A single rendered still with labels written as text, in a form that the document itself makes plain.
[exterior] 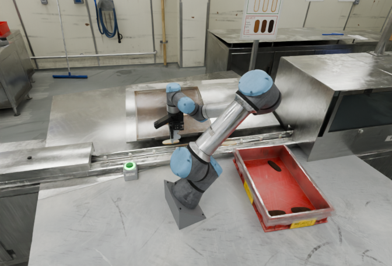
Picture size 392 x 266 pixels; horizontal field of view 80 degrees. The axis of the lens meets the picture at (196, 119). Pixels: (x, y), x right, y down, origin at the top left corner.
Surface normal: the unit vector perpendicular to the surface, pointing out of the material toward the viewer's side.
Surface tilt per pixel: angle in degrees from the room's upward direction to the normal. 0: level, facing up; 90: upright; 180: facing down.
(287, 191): 0
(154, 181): 0
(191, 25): 90
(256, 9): 90
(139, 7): 90
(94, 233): 0
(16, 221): 90
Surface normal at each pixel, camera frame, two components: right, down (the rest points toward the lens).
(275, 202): 0.03, -0.83
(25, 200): 0.23, 0.54
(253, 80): -0.49, -0.46
